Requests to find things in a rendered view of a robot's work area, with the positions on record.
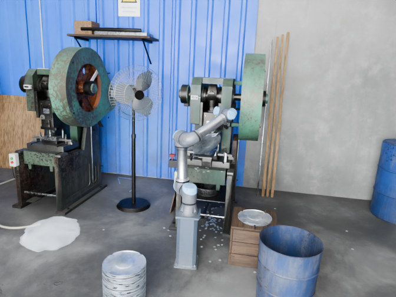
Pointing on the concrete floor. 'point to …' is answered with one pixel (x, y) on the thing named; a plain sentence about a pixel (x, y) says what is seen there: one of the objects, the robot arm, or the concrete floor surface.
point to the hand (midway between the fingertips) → (213, 135)
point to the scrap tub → (287, 262)
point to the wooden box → (246, 240)
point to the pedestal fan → (142, 85)
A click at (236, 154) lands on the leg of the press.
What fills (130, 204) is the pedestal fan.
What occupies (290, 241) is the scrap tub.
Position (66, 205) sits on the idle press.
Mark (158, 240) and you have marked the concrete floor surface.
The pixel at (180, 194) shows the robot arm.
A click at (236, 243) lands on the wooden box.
